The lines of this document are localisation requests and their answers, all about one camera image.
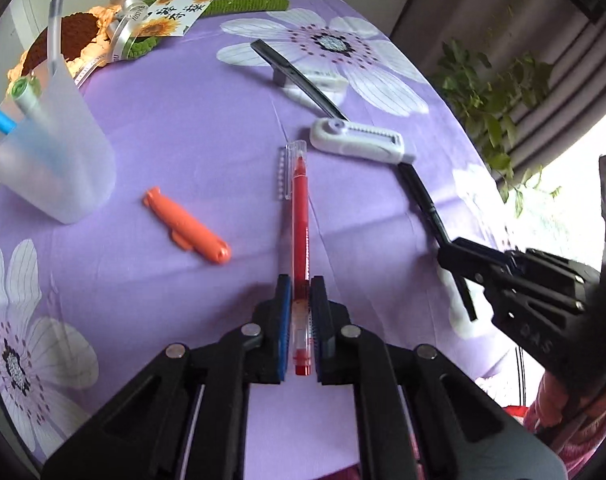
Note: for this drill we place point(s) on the green and white pen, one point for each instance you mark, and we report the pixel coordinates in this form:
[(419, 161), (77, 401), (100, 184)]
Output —
[(25, 91)]

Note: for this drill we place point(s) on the white sunflower print card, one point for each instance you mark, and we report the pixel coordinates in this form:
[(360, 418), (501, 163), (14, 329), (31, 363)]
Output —
[(173, 15)]

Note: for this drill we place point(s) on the green crochet stem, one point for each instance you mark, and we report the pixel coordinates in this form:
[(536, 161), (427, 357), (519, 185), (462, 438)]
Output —
[(243, 5)]

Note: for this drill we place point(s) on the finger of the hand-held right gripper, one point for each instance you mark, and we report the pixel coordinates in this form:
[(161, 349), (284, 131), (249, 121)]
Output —
[(483, 250), (473, 269)]

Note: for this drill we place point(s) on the crochet sunflower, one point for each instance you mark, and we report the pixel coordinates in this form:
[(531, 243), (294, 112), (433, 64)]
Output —
[(78, 35)]

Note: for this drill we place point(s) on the orange marker cap piece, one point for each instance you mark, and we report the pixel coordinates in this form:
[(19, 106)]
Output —
[(188, 225)]

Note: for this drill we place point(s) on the translucent plastic cup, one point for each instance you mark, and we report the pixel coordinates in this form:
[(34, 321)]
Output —
[(58, 170)]

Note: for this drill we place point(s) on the white correction tape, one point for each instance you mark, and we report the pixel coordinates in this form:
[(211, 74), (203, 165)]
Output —
[(353, 140)]

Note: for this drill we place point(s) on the red pen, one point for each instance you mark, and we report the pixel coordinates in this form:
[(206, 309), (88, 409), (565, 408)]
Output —
[(300, 230)]

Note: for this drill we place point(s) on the purple floral tablecloth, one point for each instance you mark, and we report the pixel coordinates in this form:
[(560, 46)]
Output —
[(183, 310)]

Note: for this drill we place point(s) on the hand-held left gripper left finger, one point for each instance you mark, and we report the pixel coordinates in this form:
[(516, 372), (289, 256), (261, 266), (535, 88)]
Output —
[(284, 325)]

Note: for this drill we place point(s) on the green leafy plant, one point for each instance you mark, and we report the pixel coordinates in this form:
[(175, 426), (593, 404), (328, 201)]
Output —
[(488, 95)]

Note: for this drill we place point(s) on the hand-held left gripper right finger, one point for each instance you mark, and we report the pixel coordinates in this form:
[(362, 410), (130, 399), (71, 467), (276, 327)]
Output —
[(319, 325)]

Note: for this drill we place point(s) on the white ribbon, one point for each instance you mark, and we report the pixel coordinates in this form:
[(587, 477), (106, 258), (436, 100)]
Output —
[(125, 25)]

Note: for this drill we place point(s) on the person's right forearm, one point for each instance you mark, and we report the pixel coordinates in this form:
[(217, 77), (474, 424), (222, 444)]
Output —
[(598, 425)]

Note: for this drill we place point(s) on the grey curtain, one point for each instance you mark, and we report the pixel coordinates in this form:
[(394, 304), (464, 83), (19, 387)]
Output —
[(548, 45)]

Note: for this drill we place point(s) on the clear pen with black cap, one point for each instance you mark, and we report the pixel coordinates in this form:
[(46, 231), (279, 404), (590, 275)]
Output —
[(56, 15)]

